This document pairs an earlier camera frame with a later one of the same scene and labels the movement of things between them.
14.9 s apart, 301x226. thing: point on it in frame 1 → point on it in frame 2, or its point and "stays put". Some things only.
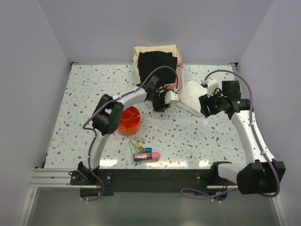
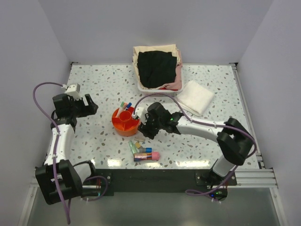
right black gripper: [205, 101] → [146, 129]
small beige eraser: [138, 139] stays put
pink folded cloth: [179, 69] stays put
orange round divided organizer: [130, 121] stays put
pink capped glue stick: [140, 157] stays put
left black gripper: [162, 106] → [90, 109]
